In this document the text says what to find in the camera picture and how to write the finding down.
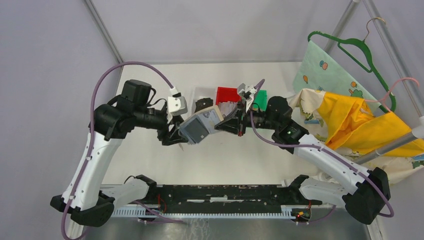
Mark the white slotted cable duct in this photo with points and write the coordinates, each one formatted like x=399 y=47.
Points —
x=133 y=211

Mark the aluminium rail frame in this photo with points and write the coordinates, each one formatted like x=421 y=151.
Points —
x=310 y=189

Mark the white plastic bin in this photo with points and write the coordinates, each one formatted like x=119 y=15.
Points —
x=199 y=93

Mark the white cards stack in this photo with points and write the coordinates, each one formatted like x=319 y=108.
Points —
x=226 y=108

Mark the yellow cloth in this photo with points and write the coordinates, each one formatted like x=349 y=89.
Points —
x=350 y=124

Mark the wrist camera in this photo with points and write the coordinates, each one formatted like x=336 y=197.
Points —
x=176 y=104
x=247 y=94

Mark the cream cartoon print cloth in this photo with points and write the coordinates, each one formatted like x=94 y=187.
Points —
x=399 y=163

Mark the red plastic bin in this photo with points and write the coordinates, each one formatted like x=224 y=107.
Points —
x=226 y=94

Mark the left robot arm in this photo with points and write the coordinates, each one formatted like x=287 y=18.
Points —
x=83 y=200

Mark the metal clothes rail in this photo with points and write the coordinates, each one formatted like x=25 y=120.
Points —
x=414 y=134

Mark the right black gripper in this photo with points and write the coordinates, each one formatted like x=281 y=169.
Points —
x=232 y=124

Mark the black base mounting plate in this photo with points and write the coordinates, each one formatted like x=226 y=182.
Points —
x=224 y=199

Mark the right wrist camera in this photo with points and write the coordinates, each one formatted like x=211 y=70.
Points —
x=247 y=94

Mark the light green cartoon cloth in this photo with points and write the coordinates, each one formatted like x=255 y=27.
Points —
x=319 y=71

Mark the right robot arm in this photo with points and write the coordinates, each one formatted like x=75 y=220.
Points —
x=276 y=127

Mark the green plastic bin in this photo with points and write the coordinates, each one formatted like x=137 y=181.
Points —
x=260 y=101

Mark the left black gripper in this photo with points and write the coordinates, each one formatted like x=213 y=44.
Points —
x=170 y=137

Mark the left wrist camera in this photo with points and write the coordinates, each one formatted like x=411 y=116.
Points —
x=176 y=104

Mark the black VIP cards stack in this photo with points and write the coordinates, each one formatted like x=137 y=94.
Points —
x=203 y=103

